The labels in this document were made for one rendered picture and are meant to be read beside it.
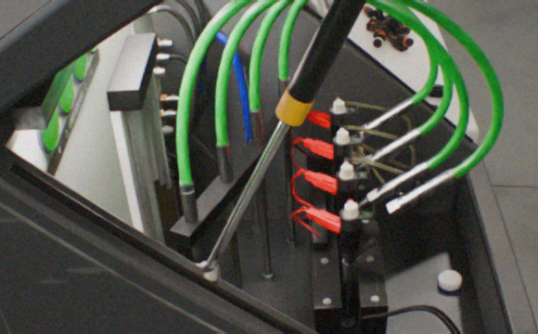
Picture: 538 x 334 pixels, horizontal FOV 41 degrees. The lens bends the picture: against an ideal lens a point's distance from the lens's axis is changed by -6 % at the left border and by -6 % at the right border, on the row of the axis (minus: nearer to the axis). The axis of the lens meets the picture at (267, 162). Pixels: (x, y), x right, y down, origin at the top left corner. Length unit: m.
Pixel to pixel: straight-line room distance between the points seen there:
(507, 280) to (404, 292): 0.21
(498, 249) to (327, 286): 0.28
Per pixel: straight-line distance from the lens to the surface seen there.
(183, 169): 0.91
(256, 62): 1.01
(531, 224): 2.69
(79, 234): 0.53
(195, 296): 0.56
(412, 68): 1.51
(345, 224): 0.95
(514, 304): 1.07
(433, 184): 0.93
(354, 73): 1.20
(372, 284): 1.03
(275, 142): 0.50
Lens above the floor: 1.72
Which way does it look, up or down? 36 degrees down
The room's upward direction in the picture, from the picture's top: 4 degrees counter-clockwise
